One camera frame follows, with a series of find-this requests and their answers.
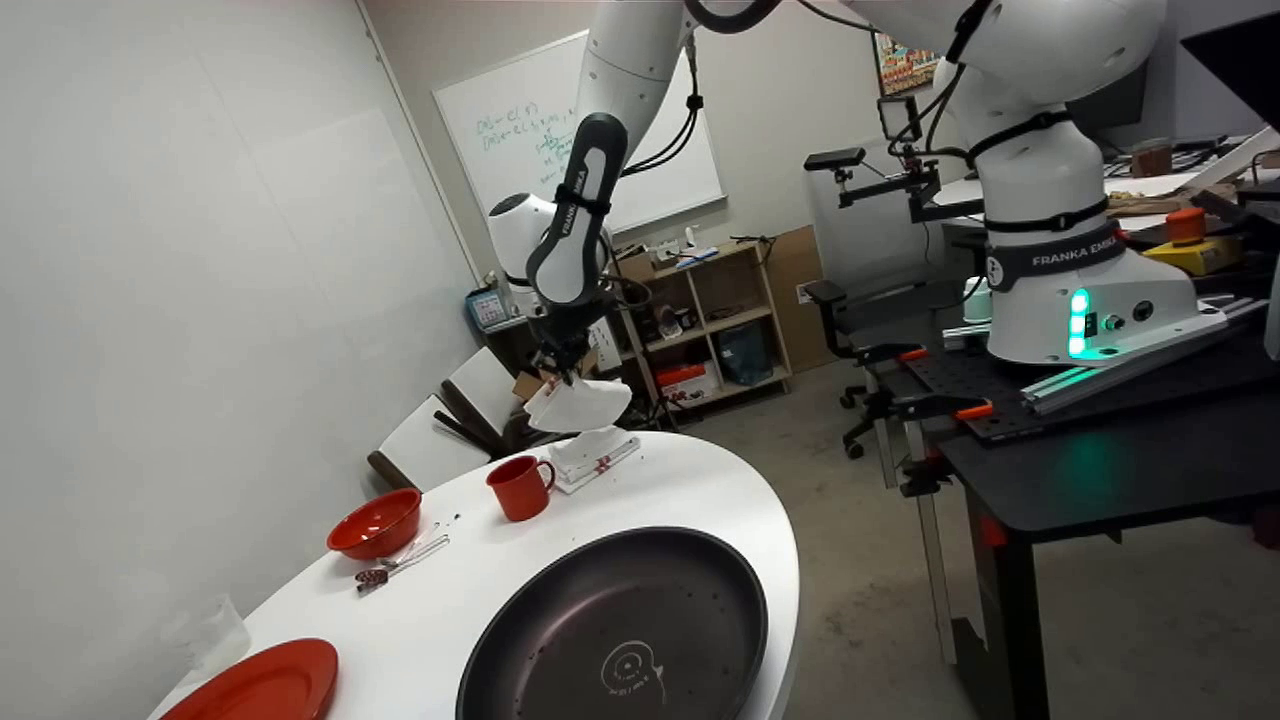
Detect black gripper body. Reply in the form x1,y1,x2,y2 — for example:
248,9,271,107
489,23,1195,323
531,308,606,373

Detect white cloth red stripe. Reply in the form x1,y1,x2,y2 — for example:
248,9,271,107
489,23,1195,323
522,377,635,441

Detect large dark round basin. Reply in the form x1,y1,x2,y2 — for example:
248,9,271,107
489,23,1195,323
455,526,775,720

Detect folded white cloth stack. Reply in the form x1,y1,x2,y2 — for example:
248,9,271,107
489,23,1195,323
547,427,645,498

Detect blue plastic crate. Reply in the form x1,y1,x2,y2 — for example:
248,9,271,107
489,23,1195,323
459,284,518,336

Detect red mug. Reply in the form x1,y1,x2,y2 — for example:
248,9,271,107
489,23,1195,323
485,452,561,526

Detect wooden chair white cushions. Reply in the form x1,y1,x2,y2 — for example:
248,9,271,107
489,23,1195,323
363,340,528,498

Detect wooden shelf unit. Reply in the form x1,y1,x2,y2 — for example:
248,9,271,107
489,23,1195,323
612,236,796,427

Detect whiteboard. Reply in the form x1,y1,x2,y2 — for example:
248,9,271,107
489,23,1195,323
433,29,732,272

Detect red bowl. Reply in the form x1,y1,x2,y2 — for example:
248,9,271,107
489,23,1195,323
324,486,429,566

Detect flat brown cardboard sheet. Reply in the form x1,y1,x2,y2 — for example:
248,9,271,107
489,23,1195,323
763,220,832,377

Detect black office chair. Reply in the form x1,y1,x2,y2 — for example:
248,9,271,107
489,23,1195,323
804,272,936,464

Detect small white bottle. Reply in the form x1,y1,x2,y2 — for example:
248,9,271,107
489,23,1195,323
961,272,999,333

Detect red plate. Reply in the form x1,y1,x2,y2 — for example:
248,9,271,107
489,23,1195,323
158,638,344,720

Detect clear plastic cup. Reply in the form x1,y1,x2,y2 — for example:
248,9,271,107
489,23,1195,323
164,592,257,677

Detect black desk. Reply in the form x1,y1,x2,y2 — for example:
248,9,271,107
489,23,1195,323
872,298,1280,720

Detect yellow emergency stop box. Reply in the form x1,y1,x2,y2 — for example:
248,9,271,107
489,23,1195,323
1145,206,1252,284

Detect white paper stack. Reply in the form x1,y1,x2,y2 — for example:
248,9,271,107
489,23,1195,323
1099,126,1280,217

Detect black monitor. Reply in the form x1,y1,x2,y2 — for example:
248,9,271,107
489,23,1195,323
1177,9,1280,136

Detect round white pedestal table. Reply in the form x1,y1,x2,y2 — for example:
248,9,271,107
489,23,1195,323
144,427,804,720

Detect black clamp orange handle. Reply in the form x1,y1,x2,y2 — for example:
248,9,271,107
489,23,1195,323
901,396,1004,672
893,340,963,494

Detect colourful wall poster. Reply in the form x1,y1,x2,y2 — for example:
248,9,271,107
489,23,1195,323
872,33,946,104

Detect aluminium rail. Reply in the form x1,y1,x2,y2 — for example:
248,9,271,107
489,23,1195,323
1016,298,1274,412

